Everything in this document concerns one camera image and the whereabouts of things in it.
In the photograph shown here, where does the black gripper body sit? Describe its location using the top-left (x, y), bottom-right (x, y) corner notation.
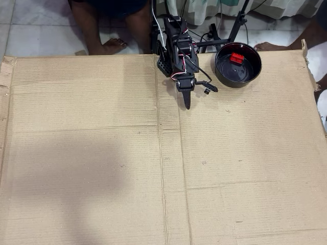
top-left (175, 77), bottom-right (197, 93)

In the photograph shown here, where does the red lego block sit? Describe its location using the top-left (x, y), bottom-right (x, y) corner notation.
top-left (229, 52), bottom-right (244, 66)

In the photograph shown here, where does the black round bowl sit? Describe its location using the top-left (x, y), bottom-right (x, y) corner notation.
top-left (214, 42), bottom-right (263, 88)

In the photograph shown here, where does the bare leg with foot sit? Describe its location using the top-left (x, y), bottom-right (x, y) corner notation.
top-left (124, 5), bottom-right (154, 55)
top-left (253, 10), bottom-right (327, 52)
top-left (71, 0), bottom-right (128, 56)

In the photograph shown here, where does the black tripod stand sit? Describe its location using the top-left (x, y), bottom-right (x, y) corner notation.
top-left (196, 0), bottom-right (253, 54)

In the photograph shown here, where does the brown corrugated cardboard sheet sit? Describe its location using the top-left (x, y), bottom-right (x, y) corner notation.
top-left (0, 39), bottom-right (327, 245)

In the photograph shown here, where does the black camera cable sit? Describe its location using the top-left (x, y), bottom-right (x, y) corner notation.
top-left (194, 64), bottom-right (213, 83)

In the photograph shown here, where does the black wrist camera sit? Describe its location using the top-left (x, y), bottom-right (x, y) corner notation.
top-left (195, 80), bottom-right (219, 95)

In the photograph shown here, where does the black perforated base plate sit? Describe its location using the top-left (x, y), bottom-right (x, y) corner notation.
top-left (155, 40), bottom-right (172, 79)

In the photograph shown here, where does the white cable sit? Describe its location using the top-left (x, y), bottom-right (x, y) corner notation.
top-left (151, 0), bottom-right (167, 48)

